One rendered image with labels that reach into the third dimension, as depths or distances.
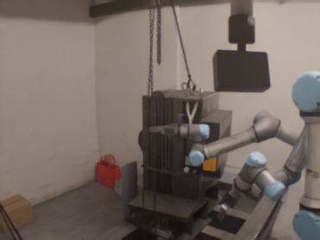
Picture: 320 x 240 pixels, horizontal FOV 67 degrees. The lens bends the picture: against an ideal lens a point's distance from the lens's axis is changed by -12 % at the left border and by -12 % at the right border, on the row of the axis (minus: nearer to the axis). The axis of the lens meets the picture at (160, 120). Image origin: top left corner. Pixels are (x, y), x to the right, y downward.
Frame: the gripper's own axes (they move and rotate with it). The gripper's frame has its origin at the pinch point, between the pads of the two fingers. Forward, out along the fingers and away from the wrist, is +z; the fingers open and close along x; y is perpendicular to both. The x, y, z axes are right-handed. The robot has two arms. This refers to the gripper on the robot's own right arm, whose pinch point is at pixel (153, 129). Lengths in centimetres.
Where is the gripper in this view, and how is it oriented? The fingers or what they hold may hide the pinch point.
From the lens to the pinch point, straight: 156.2
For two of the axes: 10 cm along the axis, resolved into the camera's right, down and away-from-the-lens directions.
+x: 3.3, -1.7, 9.3
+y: 0.2, 9.8, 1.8
